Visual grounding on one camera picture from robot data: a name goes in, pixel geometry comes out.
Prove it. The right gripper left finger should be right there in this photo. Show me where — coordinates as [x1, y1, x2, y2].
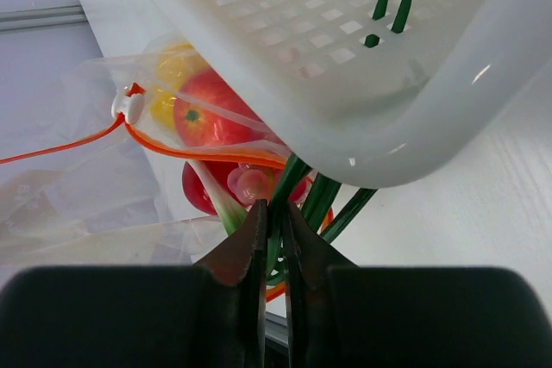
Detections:
[1, 200, 268, 367]

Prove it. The clear orange-zip bag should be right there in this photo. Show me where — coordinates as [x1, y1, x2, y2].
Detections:
[1, 34, 291, 272]

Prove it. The left aluminium frame post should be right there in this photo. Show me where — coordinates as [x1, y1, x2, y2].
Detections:
[1, 5, 88, 33]

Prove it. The purple grape bunch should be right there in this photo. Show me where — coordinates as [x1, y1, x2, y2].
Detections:
[226, 164, 282, 207]

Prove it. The red pomegranate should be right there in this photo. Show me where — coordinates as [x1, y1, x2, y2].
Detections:
[182, 161, 247, 219]

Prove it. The yellow bell pepper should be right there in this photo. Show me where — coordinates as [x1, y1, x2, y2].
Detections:
[150, 42, 209, 131]

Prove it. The red apple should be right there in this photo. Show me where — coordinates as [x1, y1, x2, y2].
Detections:
[173, 68, 281, 147]

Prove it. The green spring onion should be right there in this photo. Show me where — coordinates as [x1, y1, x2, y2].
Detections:
[189, 0, 415, 287]

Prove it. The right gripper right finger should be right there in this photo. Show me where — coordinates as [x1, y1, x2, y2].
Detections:
[282, 206, 551, 367]

